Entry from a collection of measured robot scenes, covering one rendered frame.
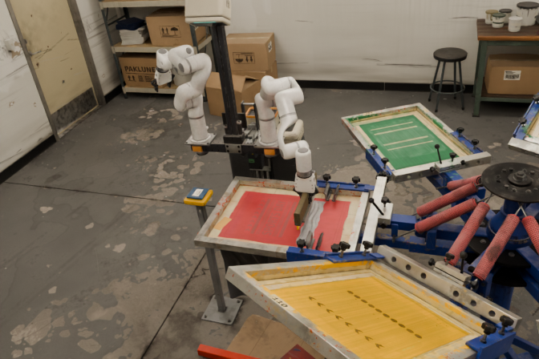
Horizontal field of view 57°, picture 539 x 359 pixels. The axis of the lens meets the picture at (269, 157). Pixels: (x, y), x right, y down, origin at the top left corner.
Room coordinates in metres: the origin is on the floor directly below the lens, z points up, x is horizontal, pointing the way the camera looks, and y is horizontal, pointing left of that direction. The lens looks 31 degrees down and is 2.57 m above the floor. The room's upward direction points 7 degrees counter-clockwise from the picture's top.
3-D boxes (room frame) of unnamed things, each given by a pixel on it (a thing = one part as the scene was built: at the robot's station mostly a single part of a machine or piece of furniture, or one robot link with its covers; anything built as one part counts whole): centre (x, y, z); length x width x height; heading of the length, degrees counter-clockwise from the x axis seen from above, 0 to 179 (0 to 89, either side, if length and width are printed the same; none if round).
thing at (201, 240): (2.08, -0.05, 0.97); 0.79 x 0.58 x 0.04; 69
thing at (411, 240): (1.92, -0.45, 0.89); 1.24 x 0.06 x 0.06; 69
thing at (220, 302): (2.39, 0.43, 0.48); 0.22 x 0.22 x 0.96; 69
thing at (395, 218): (1.87, -0.57, 1.02); 0.17 x 0.06 x 0.05; 69
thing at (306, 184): (2.04, -0.16, 1.20); 0.10 x 0.07 x 0.11; 69
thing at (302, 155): (2.07, -0.16, 1.33); 0.15 x 0.10 x 0.11; 15
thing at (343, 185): (2.25, -0.37, 0.98); 0.30 x 0.05 x 0.07; 69
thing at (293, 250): (1.73, -0.17, 0.98); 0.30 x 0.05 x 0.07; 69
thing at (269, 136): (2.62, -0.02, 1.21); 0.16 x 0.13 x 0.15; 162
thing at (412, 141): (2.59, -0.89, 1.05); 1.08 x 0.61 x 0.23; 9
